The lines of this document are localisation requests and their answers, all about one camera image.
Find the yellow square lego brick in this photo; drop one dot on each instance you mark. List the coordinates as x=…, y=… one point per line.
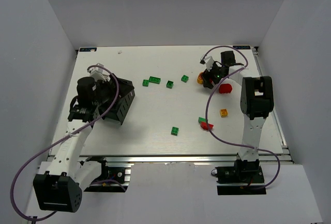
x=223, y=112

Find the red curved lego brick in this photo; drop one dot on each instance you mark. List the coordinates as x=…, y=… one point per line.
x=206, y=126

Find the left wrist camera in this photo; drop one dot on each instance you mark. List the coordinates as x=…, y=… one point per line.
x=98, y=73

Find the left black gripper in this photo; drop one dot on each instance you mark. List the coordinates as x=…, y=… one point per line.
x=120, y=95

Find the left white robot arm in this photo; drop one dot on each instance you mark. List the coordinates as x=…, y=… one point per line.
x=60, y=188

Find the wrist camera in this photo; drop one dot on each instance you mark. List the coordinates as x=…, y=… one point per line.
x=98, y=73
x=210, y=63

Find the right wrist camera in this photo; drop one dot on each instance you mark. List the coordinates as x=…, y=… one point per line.
x=210, y=63

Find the corner label sticker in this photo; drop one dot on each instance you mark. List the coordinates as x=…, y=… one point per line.
x=90, y=49
x=242, y=47

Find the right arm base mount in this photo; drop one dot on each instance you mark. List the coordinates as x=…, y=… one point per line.
x=242, y=179

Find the green square lego brick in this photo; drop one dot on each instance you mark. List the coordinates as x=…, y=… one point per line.
x=145, y=83

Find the right corner label sticker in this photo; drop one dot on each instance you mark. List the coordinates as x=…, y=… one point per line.
x=242, y=47

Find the green long lego brick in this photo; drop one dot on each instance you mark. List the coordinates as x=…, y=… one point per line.
x=155, y=80

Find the left corner label sticker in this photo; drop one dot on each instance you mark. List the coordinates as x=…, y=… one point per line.
x=90, y=49

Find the black slotted container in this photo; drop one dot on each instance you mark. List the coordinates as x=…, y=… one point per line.
x=123, y=102

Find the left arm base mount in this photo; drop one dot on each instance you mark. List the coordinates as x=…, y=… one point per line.
x=108, y=172

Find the yellow flower lego piece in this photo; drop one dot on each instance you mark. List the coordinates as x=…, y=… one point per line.
x=199, y=78

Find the red arched lego brick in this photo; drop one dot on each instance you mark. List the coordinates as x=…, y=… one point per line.
x=225, y=88

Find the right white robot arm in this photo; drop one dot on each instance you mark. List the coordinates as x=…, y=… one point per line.
x=256, y=102

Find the green slope lego brick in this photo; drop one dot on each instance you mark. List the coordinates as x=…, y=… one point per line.
x=201, y=120

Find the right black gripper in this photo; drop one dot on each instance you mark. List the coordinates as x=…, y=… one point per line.
x=210, y=78

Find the dark green lego brick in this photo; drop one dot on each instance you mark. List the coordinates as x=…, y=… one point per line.
x=170, y=84

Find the green lego brick upper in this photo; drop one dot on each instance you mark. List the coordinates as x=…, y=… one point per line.
x=184, y=78

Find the green lego brick lower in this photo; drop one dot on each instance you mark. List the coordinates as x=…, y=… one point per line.
x=174, y=131

